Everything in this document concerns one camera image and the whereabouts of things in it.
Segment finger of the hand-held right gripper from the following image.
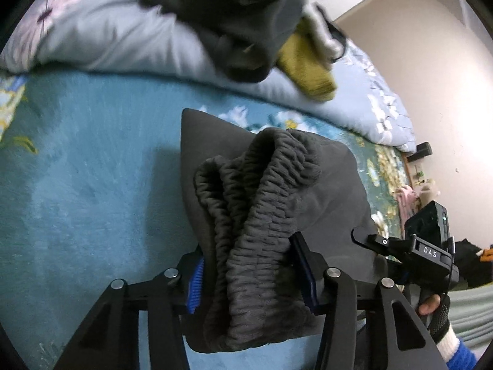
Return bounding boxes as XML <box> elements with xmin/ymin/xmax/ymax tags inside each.
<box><xmin>385</xmin><ymin>256</ymin><xmax>411</xmax><ymax>288</ymax></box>
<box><xmin>352</xmin><ymin>227</ymin><xmax>416</xmax><ymax>257</ymax></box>

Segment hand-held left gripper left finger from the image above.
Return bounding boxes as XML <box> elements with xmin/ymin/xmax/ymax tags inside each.
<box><xmin>54</xmin><ymin>252</ymin><xmax>205</xmax><ymax>370</ymax></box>

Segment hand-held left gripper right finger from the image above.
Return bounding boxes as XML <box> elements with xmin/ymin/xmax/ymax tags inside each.
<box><xmin>290</xmin><ymin>232</ymin><xmax>450</xmax><ymax>370</ymax></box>

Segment grey ribbed-waist pants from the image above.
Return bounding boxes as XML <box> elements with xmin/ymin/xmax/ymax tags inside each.
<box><xmin>180</xmin><ymin>108</ymin><xmax>389</xmax><ymax>354</ymax></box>

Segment person's right hand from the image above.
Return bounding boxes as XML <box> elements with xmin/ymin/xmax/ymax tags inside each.
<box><xmin>418</xmin><ymin>294</ymin><xmax>451</xmax><ymax>343</ymax></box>

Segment black bag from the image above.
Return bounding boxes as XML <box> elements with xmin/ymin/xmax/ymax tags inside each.
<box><xmin>452</xmin><ymin>238</ymin><xmax>493</xmax><ymax>290</ymax></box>

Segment pink cloth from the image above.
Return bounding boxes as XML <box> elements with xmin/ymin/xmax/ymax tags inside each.
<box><xmin>397</xmin><ymin>186</ymin><xmax>418</xmax><ymax>216</ymax></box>

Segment pale green cloth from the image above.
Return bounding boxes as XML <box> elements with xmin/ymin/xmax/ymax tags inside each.
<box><xmin>449</xmin><ymin>285</ymin><xmax>493</xmax><ymax>359</ymax></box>

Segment blue floral bed sheet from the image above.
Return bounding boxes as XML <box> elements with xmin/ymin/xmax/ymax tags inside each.
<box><xmin>0</xmin><ymin>70</ymin><xmax>409</xmax><ymax>370</ymax></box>

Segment olive yellow knit garment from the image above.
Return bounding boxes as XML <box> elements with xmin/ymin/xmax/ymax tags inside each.
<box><xmin>276</xmin><ymin>17</ymin><xmax>338</xmax><ymax>103</ymax></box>

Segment light grey garment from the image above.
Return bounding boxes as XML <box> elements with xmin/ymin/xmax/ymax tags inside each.
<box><xmin>304</xmin><ymin>3</ymin><xmax>347</xmax><ymax>62</ymax></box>

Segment dark grey garment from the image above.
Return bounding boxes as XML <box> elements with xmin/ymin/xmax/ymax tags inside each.
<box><xmin>138</xmin><ymin>0</ymin><xmax>309</xmax><ymax>83</ymax></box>

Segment pale blue floral quilt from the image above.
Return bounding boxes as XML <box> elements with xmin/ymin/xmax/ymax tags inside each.
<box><xmin>0</xmin><ymin>0</ymin><xmax>417</xmax><ymax>154</ymax></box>

